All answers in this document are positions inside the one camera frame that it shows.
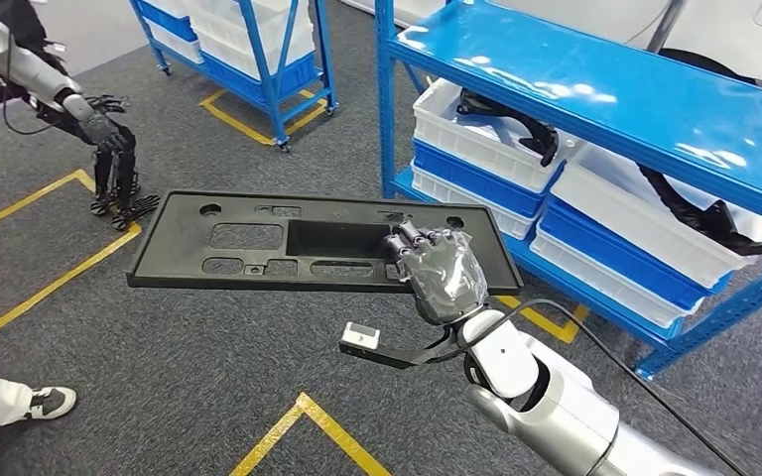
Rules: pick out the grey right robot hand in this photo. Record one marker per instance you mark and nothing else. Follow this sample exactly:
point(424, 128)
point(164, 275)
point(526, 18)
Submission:
point(447, 282)

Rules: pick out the black plastic panel part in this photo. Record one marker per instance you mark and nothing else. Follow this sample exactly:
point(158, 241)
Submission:
point(170, 263)

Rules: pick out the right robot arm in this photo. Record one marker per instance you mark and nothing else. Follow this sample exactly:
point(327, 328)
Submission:
point(571, 420)

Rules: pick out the black curved plastic part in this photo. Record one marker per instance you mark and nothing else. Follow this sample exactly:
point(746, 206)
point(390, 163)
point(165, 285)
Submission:
point(539, 134)
point(716, 226)

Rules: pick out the blue metal shelf rack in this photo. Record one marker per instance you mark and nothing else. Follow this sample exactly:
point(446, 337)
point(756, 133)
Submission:
point(266, 79)
point(617, 98)

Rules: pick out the yellow floor tape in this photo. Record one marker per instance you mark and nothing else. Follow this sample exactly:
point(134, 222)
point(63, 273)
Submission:
point(302, 402)
point(545, 322)
point(236, 125)
point(46, 289)

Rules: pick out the grey metal pole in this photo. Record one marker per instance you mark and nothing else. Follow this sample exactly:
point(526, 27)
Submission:
point(667, 23)

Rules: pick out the black car wheel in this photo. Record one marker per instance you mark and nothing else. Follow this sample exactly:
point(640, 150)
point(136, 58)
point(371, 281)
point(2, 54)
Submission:
point(710, 66)

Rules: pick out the white car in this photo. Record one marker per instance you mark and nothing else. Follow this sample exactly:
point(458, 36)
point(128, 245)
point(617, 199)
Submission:
point(716, 33)

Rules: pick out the humanoid robot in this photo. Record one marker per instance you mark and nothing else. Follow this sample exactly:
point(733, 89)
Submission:
point(32, 72)

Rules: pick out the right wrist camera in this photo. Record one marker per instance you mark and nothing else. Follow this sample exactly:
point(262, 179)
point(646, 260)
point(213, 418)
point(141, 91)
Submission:
point(381, 355)

